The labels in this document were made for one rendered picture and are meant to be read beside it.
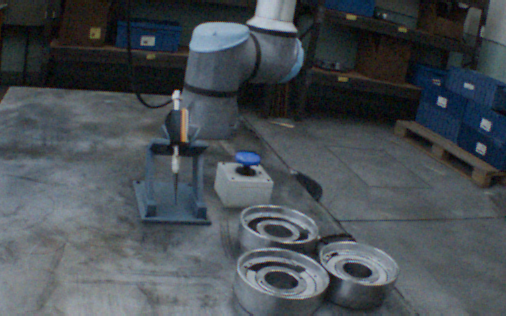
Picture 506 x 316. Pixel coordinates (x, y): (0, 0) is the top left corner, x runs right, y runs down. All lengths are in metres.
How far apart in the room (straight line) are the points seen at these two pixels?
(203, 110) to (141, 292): 0.58
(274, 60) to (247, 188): 0.42
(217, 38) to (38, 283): 0.66
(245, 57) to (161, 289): 0.63
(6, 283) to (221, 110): 0.66
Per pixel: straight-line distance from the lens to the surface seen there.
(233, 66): 1.08
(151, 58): 4.02
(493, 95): 4.33
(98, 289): 0.58
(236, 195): 0.80
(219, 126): 1.09
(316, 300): 0.57
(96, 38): 4.06
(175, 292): 0.59
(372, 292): 0.62
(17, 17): 4.35
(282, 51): 1.16
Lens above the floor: 1.14
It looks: 19 degrees down
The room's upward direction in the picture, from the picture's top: 11 degrees clockwise
